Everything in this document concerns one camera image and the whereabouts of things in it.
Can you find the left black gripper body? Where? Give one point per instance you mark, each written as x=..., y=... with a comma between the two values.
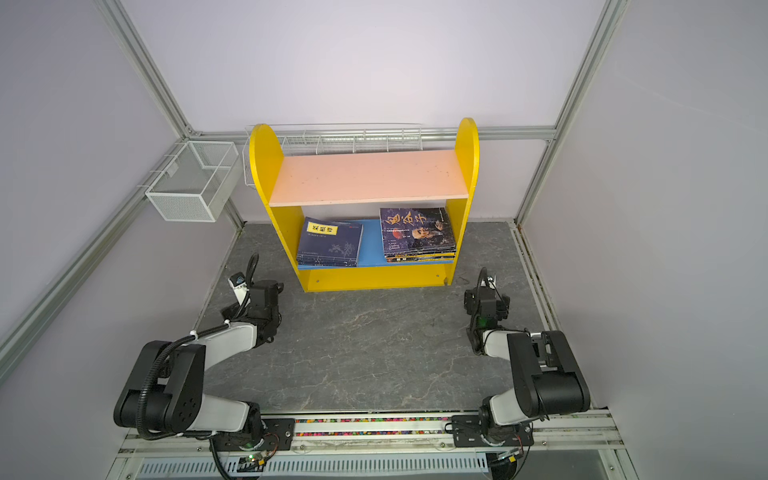
x=235, y=311

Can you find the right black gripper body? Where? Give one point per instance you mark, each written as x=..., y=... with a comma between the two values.
x=502, y=311

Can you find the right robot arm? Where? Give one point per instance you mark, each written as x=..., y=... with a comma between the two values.
x=546, y=377

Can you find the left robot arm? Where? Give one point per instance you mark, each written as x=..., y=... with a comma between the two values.
x=164, y=394

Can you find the yellow wooden bookshelf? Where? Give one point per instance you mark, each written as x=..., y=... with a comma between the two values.
x=288, y=185

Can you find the white mesh box basket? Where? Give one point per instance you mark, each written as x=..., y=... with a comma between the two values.
x=197, y=182

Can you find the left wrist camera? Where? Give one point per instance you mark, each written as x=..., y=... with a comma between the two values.
x=239, y=286

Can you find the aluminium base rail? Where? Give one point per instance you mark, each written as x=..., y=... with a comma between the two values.
x=322, y=433

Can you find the white wire rack basket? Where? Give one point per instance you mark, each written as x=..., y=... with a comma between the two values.
x=311, y=142

